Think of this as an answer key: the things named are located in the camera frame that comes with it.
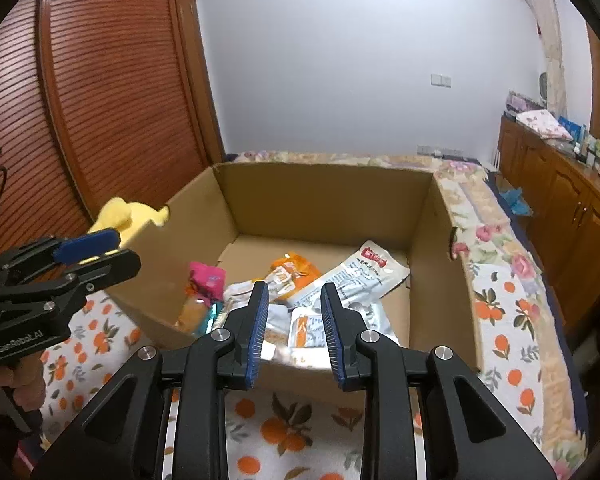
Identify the yellow plush toy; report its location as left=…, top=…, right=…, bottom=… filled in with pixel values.
left=88, top=197, right=170, bottom=247

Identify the person's left hand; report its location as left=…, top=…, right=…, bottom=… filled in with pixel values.
left=0, top=352, right=45, bottom=412

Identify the orange print bed sheet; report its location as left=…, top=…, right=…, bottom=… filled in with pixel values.
left=34, top=259, right=552, bottom=480

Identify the brown louvered wardrobe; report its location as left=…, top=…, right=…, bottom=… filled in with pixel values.
left=0, top=0, right=225, bottom=252

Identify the white wall switch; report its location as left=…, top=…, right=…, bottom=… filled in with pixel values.
left=430, top=74, right=452, bottom=88

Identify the orange white chicken feet pack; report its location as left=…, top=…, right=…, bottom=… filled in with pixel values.
left=264, top=252, right=322, bottom=302

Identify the floral folded cloth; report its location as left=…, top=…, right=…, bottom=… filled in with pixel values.
left=516, top=108, right=573, bottom=142

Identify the pink sausage bun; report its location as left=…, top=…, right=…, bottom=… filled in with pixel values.
left=175, top=261, right=226, bottom=338

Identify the wooden sideboard cabinet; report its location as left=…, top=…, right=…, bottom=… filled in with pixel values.
left=498, top=115, right=600, bottom=344

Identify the silver white snack pouch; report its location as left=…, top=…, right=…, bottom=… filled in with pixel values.
left=222, top=278, right=401, bottom=361

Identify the brown cardboard box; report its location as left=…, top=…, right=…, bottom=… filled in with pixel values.
left=109, top=162, right=483, bottom=370

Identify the red white foil snack pack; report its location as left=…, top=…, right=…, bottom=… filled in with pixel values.
left=287, top=240, right=411, bottom=311

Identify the beige floral curtain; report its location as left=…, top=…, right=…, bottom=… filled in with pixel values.
left=530, top=0, right=567, bottom=116

